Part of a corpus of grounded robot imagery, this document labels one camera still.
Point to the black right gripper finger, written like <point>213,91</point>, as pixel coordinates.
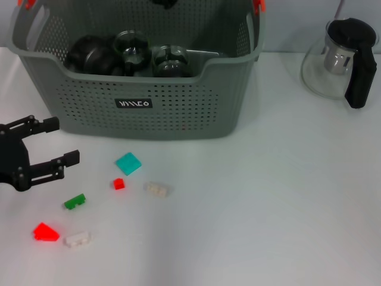
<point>166,3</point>

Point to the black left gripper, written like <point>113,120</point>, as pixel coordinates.
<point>12,161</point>

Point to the green notched toy brick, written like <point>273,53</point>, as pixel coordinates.
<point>74,201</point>

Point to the teal square toy brick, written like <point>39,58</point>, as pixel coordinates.
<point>128,164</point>

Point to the small red toy brick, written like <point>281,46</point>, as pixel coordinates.
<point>119,184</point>

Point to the white toy brick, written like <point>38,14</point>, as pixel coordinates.
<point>77,239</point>
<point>157,189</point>

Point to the grey perforated plastic storage basket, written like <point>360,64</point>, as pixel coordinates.
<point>178,113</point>

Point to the red sloped toy brick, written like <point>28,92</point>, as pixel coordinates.
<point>44,232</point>

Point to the black clay teapot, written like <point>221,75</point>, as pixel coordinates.
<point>78,49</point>

